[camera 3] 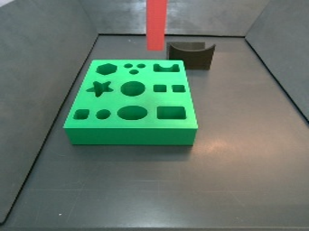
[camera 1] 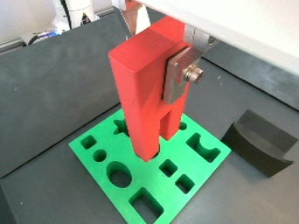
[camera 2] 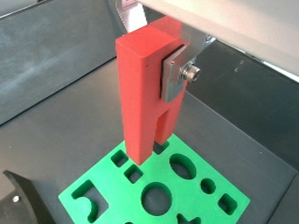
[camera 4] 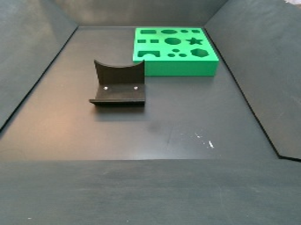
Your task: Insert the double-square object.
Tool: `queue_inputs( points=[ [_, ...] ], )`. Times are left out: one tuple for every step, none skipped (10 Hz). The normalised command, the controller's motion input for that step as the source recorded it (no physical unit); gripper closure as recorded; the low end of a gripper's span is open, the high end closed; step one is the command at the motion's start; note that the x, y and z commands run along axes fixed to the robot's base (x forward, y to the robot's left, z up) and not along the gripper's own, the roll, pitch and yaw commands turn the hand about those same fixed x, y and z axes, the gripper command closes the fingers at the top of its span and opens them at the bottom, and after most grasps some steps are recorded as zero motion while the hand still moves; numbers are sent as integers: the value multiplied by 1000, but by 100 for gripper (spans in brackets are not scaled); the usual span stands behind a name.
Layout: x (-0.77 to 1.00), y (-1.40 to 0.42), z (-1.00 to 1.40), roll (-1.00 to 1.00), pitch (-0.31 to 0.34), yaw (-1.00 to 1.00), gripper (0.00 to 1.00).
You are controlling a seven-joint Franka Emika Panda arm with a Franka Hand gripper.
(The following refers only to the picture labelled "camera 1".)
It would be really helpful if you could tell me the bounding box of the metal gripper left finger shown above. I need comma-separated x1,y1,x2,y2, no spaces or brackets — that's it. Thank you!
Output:
123,4,151,36

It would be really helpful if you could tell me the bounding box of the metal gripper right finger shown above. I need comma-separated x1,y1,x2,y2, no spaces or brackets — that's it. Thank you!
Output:
163,24,218,105

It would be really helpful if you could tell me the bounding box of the red double-square block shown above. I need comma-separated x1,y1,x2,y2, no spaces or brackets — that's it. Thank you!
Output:
108,17,187,161

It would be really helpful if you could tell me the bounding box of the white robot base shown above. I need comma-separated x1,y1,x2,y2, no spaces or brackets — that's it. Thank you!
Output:
52,0,99,32

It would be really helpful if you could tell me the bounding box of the black curved block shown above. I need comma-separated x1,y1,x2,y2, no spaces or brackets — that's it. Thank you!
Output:
222,109,298,178

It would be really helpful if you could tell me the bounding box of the dark grey foam mat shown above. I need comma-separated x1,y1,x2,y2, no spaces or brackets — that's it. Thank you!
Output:
0,14,126,178

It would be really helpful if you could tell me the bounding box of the green shape-sorter board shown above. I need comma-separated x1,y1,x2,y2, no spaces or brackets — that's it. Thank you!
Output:
70,111,230,224

